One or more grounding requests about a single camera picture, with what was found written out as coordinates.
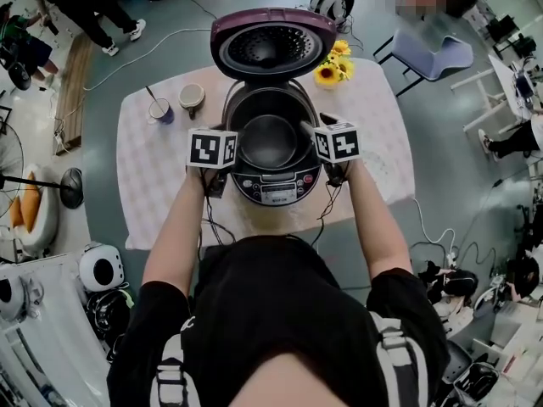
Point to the black pot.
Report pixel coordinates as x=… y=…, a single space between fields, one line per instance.
x=271 y=142

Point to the black fan stand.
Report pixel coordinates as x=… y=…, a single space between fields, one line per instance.
x=72 y=187

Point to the blue mug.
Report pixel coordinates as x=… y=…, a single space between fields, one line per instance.
x=165 y=117

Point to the person's left forearm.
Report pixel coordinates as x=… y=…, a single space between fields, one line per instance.
x=174 y=235

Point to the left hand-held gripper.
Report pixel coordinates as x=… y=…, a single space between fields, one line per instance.
x=210 y=148

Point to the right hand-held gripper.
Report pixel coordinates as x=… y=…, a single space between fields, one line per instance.
x=337 y=142

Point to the white round armchair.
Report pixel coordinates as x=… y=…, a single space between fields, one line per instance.
x=46 y=219

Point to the person's torso in black shirt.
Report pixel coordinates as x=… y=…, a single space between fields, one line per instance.
x=275 y=312

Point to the white power strip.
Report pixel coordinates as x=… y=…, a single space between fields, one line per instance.
x=452 y=259

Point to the thin brown stirrer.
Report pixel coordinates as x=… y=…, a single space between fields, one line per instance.
x=150 y=93

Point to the orange cushion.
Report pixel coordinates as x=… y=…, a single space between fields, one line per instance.
x=29 y=204
x=16 y=212

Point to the black office chair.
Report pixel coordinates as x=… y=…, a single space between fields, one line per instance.
x=507 y=34

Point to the blue-grey plastic chair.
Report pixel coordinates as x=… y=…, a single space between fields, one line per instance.
x=424 y=53

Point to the wooden plank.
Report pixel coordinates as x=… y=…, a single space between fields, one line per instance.
x=72 y=96

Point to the grey backpack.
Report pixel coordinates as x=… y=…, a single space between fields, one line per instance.
x=328 y=0

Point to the white trestle table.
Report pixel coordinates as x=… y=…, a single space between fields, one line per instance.
x=500 y=74

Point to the black round pod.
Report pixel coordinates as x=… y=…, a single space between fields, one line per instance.
x=110 y=314

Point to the yellow sunflower bouquet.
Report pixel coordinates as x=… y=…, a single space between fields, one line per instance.
x=328 y=74

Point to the person's right forearm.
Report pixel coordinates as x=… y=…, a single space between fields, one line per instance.
x=377 y=227

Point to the purple rice cooker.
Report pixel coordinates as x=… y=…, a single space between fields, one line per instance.
x=275 y=189

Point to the white round pod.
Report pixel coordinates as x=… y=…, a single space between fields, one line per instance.
x=10 y=297
x=102 y=267

